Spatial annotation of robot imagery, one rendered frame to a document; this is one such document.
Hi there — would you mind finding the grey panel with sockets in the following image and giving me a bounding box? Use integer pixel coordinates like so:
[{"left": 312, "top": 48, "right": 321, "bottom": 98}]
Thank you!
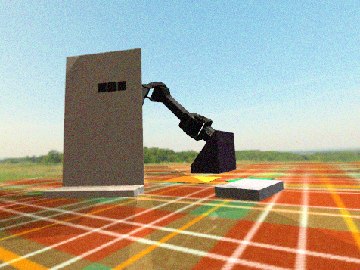
[{"left": 43, "top": 48, "right": 144, "bottom": 198}]

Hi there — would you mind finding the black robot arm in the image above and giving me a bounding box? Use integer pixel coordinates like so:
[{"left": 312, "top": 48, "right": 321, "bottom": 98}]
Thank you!
[{"left": 142, "top": 82, "right": 215, "bottom": 142}]

